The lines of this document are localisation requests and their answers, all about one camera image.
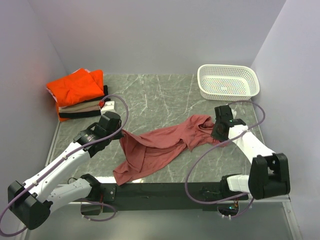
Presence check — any aluminium rail frame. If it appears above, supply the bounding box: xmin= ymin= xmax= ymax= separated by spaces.
xmin=271 ymin=195 xmax=291 ymax=203

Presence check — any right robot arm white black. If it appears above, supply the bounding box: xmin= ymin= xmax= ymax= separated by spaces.
xmin=211 ymin=105 xmax=291 ymax=200

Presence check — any white perforated plastic basket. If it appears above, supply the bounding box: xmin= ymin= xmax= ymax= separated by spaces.
xmin=197 ymin=64 xmax=260 ymax=101

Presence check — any pink red t shirt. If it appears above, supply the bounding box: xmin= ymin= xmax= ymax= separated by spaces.
xmin=113 ymin=114 xmax=219 ymax=186

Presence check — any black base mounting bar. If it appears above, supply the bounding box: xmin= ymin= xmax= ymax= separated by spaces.
xmin=84 ymin=182 xmax=249 ymax=211

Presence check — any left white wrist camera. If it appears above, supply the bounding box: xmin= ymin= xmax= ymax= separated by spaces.
xmin=100 ymin=101 xmax=116 ymax=115

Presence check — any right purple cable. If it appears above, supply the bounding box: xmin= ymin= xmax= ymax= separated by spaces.
xmin=184 ymin=100 xmax=265 ymax=221

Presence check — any beige folded t shirt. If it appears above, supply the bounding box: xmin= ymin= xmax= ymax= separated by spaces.
xmin=58 ymin=100 xmax=101 ymax=113

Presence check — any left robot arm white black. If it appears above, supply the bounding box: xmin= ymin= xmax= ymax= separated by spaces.
xmin=7 ymin=111 xmax=123 ymax=230

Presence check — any orange folded t shirt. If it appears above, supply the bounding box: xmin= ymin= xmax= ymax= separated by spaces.
xmin=46 ymin=68 xmax=104 ymax=122

